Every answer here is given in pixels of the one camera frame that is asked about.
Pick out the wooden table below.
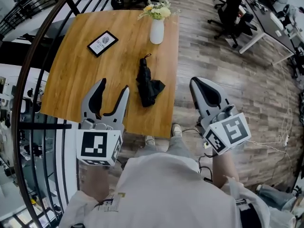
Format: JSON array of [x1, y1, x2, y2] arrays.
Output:
[[39, 9, 179, 139]]

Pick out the black metal railing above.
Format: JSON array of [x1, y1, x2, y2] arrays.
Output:
[[0, 0, 59, 37]]

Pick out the person's left shoe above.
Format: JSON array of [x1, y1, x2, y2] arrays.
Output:
[[144, 135, 156, 147]]

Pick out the black railing with wooden handrail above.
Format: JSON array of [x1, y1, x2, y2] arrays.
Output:
[[10, 0, 119, 228]]

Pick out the person's right shoe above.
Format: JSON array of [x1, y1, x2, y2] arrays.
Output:
[[171, 123, 183, 139]]

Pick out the black framed picture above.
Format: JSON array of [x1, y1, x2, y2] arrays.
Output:
[[86, 30, 119, 58]]

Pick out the black umbrella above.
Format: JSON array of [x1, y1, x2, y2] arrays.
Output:
[[135, 53, 166, 108]]

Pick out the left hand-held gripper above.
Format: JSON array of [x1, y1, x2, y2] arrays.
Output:
[[76, 77, 130, 167]]

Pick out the long white box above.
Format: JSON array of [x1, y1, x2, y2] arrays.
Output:
[[269, 12, 285, 31]]

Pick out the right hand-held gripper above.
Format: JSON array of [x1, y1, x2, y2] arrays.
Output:
[[189, 77, 252, 156]]

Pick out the black cable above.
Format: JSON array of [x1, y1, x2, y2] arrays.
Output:
[[182, 126, 203, 135]]

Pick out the person's right forearm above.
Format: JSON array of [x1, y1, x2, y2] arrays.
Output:
[[210, 150, 240, 190]]

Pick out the yellow and white flowers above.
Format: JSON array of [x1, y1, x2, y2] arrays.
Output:
[[137, 0, 181, 21]]

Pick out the person's white shirt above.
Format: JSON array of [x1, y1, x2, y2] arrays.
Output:
[[58, 152, 297, 228]]

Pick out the person's grey trousers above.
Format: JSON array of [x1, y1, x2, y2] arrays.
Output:
[[135, 136, 198, 162]]

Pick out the person's left forearm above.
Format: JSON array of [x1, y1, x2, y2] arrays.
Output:
[[80, 163, 110, 203]]

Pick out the person's shoe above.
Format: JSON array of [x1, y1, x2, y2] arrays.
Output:
[[144, 135, 156, 147], [171, 123, 183, 139]]

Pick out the dark office desk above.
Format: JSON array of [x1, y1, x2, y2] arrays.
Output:
[[238, 0, 297, 66]]

